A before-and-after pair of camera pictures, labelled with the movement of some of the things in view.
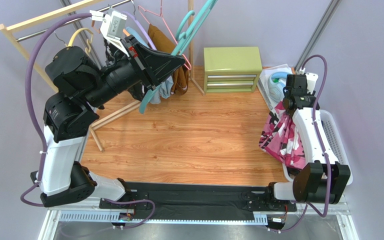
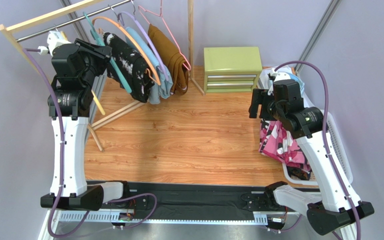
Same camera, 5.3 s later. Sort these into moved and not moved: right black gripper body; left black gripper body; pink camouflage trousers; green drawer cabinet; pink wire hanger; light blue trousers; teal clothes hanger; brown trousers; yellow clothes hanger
Moved: teal clothes hanger; left black gripper body; yellow clothes hanger; right black gripper body
Not moved: light blue trousers; brown trousers; pink wire hanger; pink camouflage trousers; green drawer cabinet
